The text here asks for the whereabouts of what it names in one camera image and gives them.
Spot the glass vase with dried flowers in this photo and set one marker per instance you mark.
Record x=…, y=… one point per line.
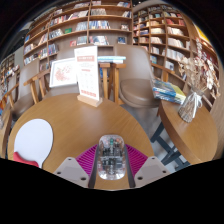
x=190, y=106

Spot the blue books on armrest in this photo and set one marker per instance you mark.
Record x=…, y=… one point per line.
x=111, y=59

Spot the angled wooden bookshelf with books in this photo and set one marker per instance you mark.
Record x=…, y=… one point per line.
x=173, y=36

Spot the white mouse pad, red rest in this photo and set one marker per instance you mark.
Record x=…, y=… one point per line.
x=33, y=140

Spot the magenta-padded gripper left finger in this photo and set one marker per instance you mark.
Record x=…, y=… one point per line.
x=87, y=160

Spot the transparent computer mouse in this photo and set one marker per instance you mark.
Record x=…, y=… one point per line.
x=111, y=160

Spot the stack of colourful books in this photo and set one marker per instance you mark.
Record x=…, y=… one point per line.
x=168, y=91

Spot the beige chair with wooden arms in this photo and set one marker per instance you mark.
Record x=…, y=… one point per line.
x=63, y=90

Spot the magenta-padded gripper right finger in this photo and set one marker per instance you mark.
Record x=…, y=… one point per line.
x=136, y=160

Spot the white sign on wooden base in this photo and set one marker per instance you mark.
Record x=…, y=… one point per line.
x=87, y=71

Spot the white framed floral picture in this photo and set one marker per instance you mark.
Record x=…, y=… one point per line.
x=62, y=72

